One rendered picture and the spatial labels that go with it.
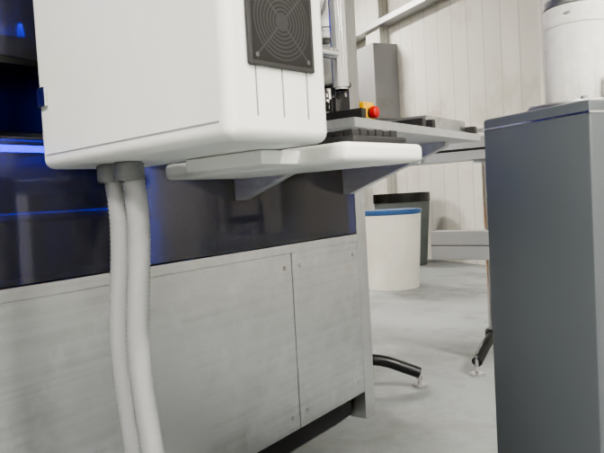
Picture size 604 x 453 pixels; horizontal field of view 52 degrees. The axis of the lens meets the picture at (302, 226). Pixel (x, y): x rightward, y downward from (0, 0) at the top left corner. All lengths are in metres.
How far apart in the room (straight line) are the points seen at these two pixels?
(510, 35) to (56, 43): 5.02
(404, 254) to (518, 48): 2.13
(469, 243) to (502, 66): 3.36
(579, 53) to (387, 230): 3.49
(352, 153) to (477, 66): 5.25
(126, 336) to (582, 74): 0.91
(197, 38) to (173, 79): 0.07
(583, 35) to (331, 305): 1.04
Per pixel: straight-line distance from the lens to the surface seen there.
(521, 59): 5.71
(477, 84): 6.10
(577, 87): 1.23
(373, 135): 0.99
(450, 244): 2.71
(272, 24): 0.80
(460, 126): 1.80
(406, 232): 4.64
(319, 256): 1.82
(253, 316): 1.59
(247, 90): 0.76
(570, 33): 1.25
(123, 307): 1.07
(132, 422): 1.11
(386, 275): 4.66
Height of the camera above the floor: 0.73
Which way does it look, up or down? 3 degrees down
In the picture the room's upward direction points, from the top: 3 degrees counter-clockwise
